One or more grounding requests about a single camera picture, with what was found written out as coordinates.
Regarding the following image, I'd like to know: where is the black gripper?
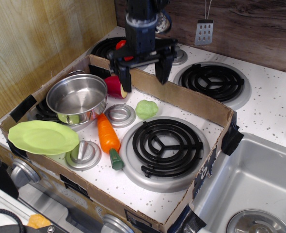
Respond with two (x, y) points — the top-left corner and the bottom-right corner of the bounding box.
(108, 19), (177, 93)

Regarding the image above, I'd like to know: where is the light green toy broccoli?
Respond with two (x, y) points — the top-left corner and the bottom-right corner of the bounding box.
(135, 100), (159, 119)

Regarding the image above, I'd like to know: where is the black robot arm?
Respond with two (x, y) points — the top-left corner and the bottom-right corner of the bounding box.
(108, 0), (177, 92)

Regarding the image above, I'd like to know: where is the red halved toy fruit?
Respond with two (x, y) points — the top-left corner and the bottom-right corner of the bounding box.
(104, 76), (127, 99)

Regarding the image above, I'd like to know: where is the red toy strawberry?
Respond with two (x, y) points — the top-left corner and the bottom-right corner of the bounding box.
(115, 39), (134, 61)

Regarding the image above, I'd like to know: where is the silver back stove knob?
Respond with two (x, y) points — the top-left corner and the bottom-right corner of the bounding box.
(173, 46), (188, 66)

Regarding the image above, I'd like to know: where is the silver stove knob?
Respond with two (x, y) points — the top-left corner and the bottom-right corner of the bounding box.
(173, 46), (188, 66)
(65, 140), (101, 171)
(105, 104), (136, 128)

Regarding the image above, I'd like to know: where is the black back left burner coil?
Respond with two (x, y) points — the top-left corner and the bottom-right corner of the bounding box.
(87, 37), (126, 59)

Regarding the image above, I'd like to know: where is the black burner coil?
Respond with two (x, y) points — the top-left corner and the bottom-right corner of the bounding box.
(35, 98), (61, 123)
(87, 37), (126, 59)
(132, 118), (204, 178)
(178, 64), (245, 102)

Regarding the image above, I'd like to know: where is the hanging silver strainer ladle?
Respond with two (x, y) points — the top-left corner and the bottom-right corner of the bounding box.
(156, 12), (170, 34)

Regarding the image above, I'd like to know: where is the silver centre stove knob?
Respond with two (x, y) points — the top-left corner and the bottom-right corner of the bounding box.
(105, 104), (136, 128)

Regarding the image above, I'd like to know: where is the hanging silver slotted spatula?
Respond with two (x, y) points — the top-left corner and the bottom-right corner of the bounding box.
(194, 0), (214, 46)

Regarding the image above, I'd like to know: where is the black back right burner coil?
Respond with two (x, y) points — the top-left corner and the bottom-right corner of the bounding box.
(178, 64), (245, 102)

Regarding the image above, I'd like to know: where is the silver metal pot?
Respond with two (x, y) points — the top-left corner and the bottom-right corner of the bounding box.
(46, 73), (108, 125)

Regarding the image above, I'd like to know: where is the orange toy carrot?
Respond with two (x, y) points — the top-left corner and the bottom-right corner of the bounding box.
(97, 113), (124, 170)

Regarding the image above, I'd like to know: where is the black front right burner coil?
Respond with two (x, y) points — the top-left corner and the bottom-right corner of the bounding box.
(132, 118), (204, 178)

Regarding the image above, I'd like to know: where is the silver front stove knob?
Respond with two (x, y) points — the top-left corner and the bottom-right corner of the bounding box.
(65, 140), (101, 171)

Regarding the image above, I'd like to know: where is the black front left burner coil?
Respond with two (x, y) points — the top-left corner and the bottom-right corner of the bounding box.
(35, 98), (61, 123)

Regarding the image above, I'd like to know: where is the light green plastic plate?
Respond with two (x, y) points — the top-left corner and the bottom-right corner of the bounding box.
(8, 120), (79, 155)

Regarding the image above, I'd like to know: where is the silver oven knob middle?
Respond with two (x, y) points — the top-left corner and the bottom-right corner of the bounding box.
(101, 214), (128, 233)

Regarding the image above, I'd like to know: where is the silver oven knob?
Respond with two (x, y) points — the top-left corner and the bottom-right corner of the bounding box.
(11, 159), (41, 188)
(101, 214), (128, 233)

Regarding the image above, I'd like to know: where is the silver oven knob left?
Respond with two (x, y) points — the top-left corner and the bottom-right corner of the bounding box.
(11, 159), (41, 188)

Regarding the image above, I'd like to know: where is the silver metal sink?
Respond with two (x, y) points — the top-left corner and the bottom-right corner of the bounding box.
(193, 133), (286, 233)

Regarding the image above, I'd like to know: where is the orange object bottom left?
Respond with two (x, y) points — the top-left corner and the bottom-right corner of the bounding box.
(27, 214), (51, 229)

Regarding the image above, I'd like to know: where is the silver sink drain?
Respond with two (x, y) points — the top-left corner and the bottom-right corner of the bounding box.
(226, 209), (286, 233)

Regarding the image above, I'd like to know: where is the black cable bottom left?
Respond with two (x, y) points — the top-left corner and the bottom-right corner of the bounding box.
(0, 208), (25, 233)

